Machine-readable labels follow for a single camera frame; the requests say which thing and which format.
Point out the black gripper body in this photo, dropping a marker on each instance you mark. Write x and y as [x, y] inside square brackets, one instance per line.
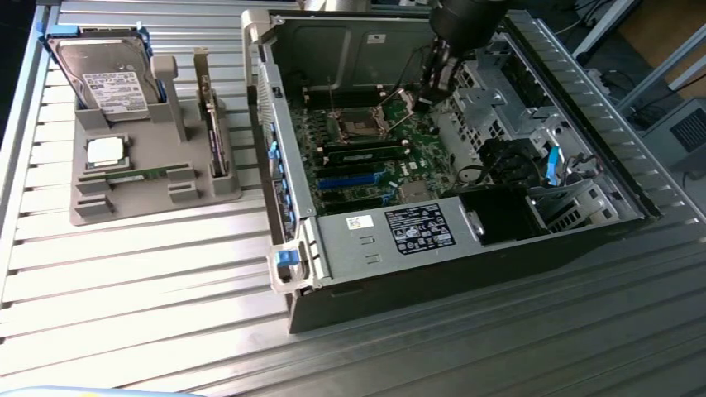
[474, 20]

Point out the metal disk bay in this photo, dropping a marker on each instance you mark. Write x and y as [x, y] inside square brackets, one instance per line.
[507, 107]

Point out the blue case latch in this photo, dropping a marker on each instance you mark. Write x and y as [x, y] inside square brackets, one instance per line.
[286, 258]

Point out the blue disk carrier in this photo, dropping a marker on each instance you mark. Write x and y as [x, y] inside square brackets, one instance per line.
[47, 35]

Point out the blue expansion slot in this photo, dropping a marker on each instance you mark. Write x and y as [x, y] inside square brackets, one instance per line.
[350, 182]

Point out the green motherboard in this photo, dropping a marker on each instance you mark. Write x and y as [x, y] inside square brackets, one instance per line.
[425, 136]

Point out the graphics card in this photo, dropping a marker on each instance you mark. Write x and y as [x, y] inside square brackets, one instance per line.
[212, 116]

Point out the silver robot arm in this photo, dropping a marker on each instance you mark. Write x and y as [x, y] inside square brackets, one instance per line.
[337, 3]

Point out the black open PC case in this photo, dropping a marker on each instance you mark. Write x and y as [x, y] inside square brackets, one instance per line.
[386, 306]

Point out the metal socket cover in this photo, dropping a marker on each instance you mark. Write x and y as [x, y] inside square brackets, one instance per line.
[398, 101]

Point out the grey computer tower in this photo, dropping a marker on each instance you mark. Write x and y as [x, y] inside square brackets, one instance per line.
[678, 132]

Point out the light blue object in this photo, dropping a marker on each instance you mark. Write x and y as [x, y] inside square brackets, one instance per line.
[50, 391]

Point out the grey power supply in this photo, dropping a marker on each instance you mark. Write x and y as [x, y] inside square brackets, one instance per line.
[353, 256]

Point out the CPU socket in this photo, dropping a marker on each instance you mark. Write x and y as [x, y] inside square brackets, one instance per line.
[355, 126]

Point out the loose green RAM stick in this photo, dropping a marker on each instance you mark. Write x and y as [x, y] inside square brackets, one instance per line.
[146, 173]

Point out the white power strip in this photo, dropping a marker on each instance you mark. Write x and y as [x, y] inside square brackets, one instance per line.
[598, 80]

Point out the black RAM slot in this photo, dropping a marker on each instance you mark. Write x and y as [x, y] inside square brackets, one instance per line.
[361, 144]
[342, 98]

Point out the silver hard disk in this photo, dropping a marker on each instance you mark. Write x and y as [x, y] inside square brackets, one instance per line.
[107, 82]

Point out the black power supply label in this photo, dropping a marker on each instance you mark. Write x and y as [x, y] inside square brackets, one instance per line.
[421, 227]

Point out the thin metal locking lever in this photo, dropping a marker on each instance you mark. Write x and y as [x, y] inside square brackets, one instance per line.
[333, 99]

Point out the installed green RAM stick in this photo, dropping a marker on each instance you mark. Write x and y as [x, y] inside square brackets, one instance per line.
[365, 154]

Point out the white desk leg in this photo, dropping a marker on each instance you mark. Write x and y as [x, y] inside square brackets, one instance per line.
[598, 25]

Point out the silver CPU chip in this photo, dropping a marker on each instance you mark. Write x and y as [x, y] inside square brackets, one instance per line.
[107, 151]

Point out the blue card retention clip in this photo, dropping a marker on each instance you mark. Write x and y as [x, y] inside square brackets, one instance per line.
[271, 151]

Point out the black expansion slot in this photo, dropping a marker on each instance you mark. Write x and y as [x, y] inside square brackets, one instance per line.
[355, 170]
[353, 198]

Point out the white yellow sticker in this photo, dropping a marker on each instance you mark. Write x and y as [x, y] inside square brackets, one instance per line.
[361, 222]

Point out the grey parts rack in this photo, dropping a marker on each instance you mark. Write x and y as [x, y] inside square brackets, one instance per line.
[154, 198]

